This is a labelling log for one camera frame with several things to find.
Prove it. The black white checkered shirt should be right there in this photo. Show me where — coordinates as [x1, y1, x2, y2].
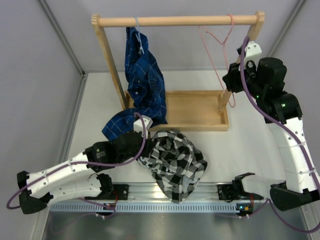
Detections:
[138, 129, 208, 204]

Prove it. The pink wire hanger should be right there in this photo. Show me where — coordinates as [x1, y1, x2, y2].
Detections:
[198, 13, 237, 108]

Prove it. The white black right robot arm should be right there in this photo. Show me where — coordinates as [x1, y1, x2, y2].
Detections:
[222, 57, 320, 212]

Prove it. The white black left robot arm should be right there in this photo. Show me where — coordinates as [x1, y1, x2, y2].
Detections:
[17, 130, 154, 215]

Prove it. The blue plaid shirt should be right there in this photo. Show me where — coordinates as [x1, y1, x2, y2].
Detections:
[102, 27, 167, 141]

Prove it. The light blue hanger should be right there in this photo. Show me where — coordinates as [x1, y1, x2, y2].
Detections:
[134, 16, 145, 55]

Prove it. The wooden clothes rack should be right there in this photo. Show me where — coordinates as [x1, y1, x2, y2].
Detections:
[91, 11, 265, 132]

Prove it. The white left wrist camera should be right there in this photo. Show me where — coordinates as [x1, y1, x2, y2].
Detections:
[133, 115, 153, 138]

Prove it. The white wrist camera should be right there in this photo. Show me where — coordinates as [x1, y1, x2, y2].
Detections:
[133, 115, 153, 138]
[243, 41, 262, 70]

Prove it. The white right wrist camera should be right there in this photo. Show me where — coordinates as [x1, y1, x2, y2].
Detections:
[243, 41, 262, 70]

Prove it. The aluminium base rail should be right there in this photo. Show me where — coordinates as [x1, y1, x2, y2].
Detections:
[50, 182, 255, 214]

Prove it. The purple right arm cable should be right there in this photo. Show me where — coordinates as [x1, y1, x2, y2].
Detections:
[239, 35, 320, 235]

